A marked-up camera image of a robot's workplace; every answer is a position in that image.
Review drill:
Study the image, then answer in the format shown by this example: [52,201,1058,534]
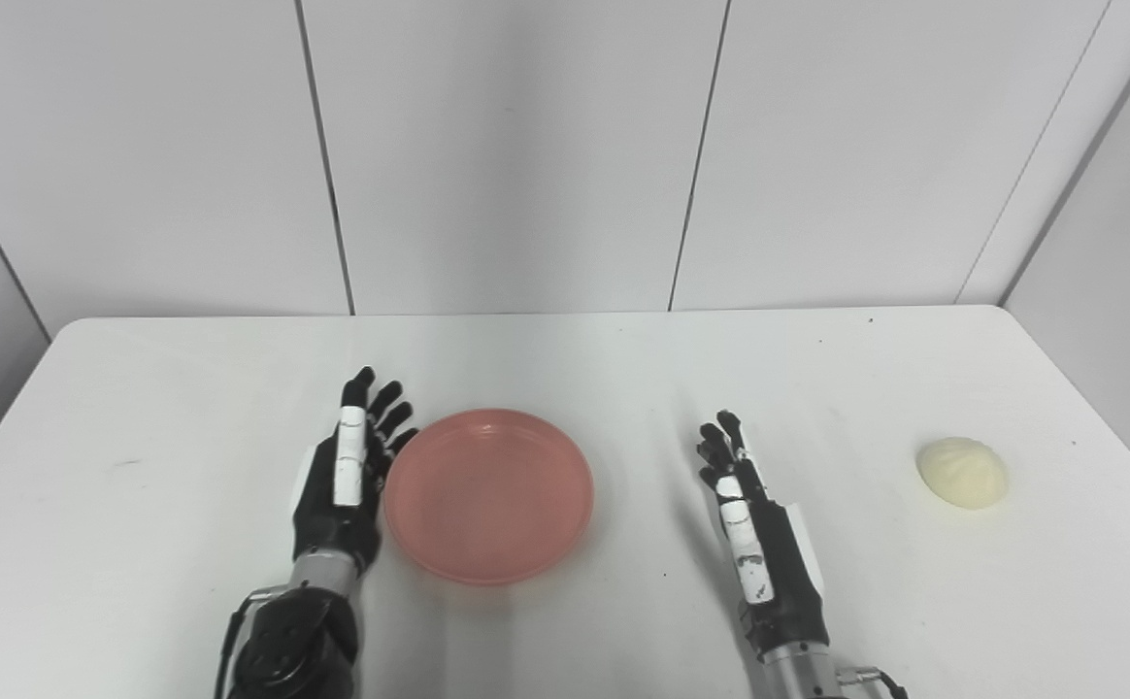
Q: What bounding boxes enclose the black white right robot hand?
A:
[695,410,831,661]

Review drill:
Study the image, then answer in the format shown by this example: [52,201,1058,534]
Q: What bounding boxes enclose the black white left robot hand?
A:
[291,366,420,576]

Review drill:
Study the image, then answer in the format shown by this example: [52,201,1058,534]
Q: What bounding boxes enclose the pink round plate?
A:
[382,409,596,586]

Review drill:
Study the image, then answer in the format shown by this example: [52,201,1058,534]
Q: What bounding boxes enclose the cream steamed bun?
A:
[916,437,1010,510]

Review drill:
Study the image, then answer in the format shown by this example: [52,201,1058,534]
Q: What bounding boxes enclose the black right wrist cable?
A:
[837,665,909,699]

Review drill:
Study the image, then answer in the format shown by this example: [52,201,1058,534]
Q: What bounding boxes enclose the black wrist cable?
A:
[837,665,909,699]
[214,585,289,699]

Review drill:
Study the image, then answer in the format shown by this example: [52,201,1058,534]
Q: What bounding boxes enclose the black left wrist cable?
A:
[214,585,289,699]

